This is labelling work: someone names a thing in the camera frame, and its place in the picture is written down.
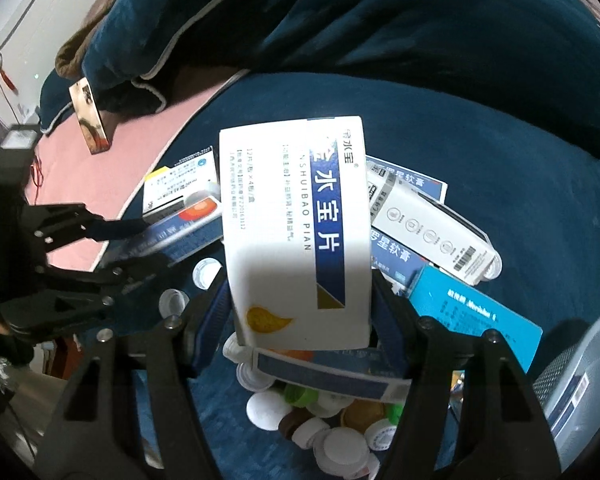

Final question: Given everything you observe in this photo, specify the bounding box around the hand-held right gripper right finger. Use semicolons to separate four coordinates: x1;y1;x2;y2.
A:
371;269;563;480

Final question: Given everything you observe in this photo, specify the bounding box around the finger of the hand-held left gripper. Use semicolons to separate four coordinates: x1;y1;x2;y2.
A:
29;202;149;257
7;249;182;344

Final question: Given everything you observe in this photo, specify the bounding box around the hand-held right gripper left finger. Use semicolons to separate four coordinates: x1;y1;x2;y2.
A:
37;269;232;480

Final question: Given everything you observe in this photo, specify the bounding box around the large white blue-striped medicine box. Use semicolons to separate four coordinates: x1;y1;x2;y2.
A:
219;116;374;349

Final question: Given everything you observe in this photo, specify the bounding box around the long blue white ointment box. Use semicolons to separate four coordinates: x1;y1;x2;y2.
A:
251;346;414;404

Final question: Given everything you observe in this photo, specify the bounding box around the cyan medicine box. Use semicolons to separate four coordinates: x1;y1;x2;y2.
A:
409;264;544;372

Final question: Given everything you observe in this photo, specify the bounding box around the pink mat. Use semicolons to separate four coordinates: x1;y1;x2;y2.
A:
24;66;253;272

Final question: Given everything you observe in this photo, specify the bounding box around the white box with round icons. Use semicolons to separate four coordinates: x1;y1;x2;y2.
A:
368;157;502;287

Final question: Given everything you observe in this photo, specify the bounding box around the small photo card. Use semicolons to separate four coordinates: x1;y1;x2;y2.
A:
68;78;114;156

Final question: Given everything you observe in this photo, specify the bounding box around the white yellow medicine box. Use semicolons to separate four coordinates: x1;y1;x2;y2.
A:
141;146;222;224

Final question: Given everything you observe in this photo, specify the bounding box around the pile of plastic bottle caps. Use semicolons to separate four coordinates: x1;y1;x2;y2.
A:
159;255;406;480

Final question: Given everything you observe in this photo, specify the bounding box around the red hanging tassel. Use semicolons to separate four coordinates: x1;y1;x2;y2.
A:
0;42;20;95

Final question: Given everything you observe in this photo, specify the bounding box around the brown cloth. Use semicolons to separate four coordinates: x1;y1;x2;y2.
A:
54;0;128;82

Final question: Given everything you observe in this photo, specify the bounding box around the dark blue pillow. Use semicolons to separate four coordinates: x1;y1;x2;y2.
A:
81;0;600;112

